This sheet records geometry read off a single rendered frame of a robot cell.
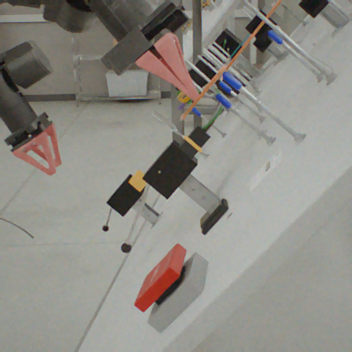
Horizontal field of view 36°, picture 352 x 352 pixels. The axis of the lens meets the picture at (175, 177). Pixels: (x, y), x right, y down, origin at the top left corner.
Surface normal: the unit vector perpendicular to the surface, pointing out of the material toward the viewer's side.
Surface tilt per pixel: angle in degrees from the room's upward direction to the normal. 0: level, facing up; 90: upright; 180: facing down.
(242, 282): 90
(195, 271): 40
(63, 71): 90
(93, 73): 90
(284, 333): 0
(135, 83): 96
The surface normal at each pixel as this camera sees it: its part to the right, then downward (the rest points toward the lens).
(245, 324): -0.02, -0.95
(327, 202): -0.15, 0.30
